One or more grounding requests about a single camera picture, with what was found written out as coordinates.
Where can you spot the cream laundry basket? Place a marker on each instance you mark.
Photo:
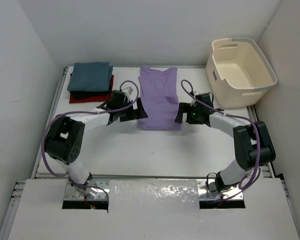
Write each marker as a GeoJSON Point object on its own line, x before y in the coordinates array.
{"type": "Point", "coordinates": [238, 72]}

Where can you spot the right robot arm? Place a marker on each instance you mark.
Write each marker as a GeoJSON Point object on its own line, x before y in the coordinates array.
{"type": "Point", "coordinates": [253, 146]}

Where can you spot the red t-shirt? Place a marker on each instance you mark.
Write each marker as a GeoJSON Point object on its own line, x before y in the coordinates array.
{"type": "Point", "coordinates": [90, 99]}

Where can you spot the blue-grey t-shirt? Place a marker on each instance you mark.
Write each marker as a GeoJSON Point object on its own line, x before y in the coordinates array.
{"type": "Point", "coordinates": [90, 77]}

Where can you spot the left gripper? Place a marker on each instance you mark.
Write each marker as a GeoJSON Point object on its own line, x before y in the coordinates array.
{"type": "Point", "coordinates": [138, 113]}

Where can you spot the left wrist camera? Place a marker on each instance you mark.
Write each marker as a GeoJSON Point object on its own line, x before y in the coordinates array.
{"type": "Point", "coordinates": [128, 90]}

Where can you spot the purple t-shirt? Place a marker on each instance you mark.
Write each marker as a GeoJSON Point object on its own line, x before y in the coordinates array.
{"type": "Point", "coordinates": [158, 94]}

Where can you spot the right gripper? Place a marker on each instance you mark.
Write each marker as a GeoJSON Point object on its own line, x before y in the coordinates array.
{"type": "Point", "coordinates": [183, 107]}

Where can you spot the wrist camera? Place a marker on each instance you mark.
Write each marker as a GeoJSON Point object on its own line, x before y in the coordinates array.
{"type": "Point", "coordinates": [128, 90]}
{"type": "Point", "coordinates": [194, 95]}

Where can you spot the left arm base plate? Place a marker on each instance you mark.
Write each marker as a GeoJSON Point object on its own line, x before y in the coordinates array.
{"type": "Point", "coordinates": [96, 193]}

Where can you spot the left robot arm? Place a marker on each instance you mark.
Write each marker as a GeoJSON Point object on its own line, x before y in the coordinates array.
{"type": "Point", "coordinates": [64, 135]}

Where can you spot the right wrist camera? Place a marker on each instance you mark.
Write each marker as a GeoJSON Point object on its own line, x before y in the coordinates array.
{"type": "Point", "coordinates": [194, 95]}

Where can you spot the black t-shirt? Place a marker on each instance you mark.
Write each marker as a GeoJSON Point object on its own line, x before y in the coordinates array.
{"type": "Point", "coordinates": [90, 94]}

